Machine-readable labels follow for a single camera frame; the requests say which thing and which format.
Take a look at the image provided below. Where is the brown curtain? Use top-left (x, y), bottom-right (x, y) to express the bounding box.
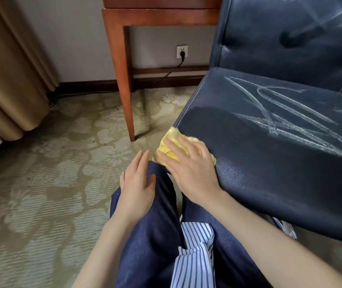
top-left (0, 0), bottom-right (60, 142)

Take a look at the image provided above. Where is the person's right hand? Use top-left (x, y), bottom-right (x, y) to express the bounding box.
top-left (156, 136), bottom-right (225, 210)

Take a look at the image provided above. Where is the black power cable with plug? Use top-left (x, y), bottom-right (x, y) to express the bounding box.
top-left (145, 50), bottom-right (187, 86)

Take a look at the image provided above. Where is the red-brown wooden table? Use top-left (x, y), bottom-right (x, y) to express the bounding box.
top-left (101, 0), bottom-right (223, 142)

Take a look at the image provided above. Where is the person's left forearm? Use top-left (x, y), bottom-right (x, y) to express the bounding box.
top-left (72, 214), bottom-right (144, 288)

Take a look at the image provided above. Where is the blue striped white apron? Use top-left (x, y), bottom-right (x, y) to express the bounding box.
top-left (170, 222), bottom-right (217, 288)

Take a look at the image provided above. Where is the navy dress with white trim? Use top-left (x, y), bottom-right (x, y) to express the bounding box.
top-left (109, 160), bottom-right (273, 288)

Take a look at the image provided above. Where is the yellow cleaning cloth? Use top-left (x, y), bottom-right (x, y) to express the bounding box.
top-left (153, 126), bottom-right (217, 167)

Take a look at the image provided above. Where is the person's left hand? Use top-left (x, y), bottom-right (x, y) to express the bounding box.
top-left (111, 150), bottom-right (157, 226)

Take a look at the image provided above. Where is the black leather chair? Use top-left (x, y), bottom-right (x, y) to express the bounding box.
top-left (174, 0), bottom-right (342, 248)

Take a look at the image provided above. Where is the person's right forearm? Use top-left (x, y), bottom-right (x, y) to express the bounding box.
top-left (204, 190), bottom-right (342, 288)

